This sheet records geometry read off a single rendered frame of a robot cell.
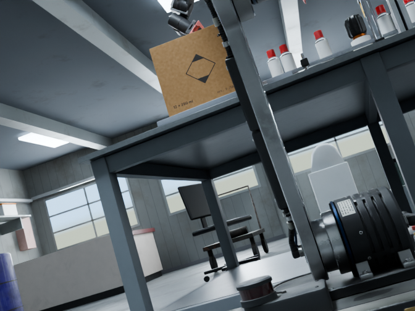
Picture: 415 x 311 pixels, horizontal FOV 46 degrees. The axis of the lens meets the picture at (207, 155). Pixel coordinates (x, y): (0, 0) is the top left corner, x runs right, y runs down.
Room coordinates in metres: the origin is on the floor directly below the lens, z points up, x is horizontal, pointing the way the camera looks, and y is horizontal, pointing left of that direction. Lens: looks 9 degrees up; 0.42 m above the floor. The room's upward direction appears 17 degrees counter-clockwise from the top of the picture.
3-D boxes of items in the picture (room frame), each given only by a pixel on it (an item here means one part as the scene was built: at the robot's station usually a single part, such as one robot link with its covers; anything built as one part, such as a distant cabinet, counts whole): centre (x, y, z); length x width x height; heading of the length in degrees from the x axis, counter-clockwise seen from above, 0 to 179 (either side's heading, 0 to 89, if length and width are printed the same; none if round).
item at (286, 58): (1.95, -0.43, 0.98); 0.05 x 0.05 x 0.20
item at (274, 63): (1.97, -0.38, 0.98); 0.05 x 0.05 x 0.20
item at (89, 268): (9.26, 2.90, 0.48); 2.55 x 2.06 x 0.96; 80
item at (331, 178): (8.69, -1.95, 0.70); 0.72 x 0.64 x 1.40; 81
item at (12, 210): (9.22, 4.04, 2.04); 0.44 x 0.37 x 0.24; 170
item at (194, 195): (5.24, 0.09, 0.52); 0.66 x 0.66 x 1.04
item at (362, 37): (2.14, -0.81, 1.03); 0.09 x 0.09 x 0.30
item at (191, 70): (1.75, -0.08, 0.99); 0.30 x 0.24 x 0.27; 81
